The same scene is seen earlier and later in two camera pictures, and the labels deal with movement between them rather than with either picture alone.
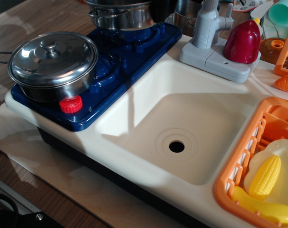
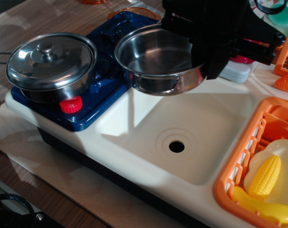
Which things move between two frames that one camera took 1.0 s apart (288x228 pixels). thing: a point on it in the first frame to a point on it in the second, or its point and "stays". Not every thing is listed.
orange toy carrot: (287, 82) stays
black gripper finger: (161, 9) to (222, 28)
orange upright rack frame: (280, 69) stays
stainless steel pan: (121, 14) to (158, 60)
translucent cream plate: (285, 193) stays
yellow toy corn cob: (266, 178) stays
